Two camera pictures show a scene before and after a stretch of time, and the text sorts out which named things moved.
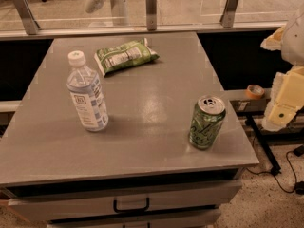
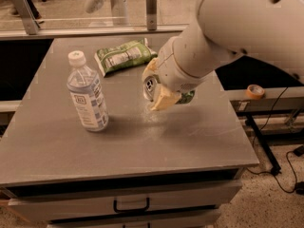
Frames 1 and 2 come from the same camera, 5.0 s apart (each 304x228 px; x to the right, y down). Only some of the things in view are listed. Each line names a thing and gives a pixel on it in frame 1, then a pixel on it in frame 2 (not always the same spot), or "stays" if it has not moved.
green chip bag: [124, 55] stays
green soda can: [207, 122] → [185, 97]
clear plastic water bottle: [85, 87] stays
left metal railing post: [26, 12] stays
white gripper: [294, 40] → [170, 67]
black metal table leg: [252, 122] stays
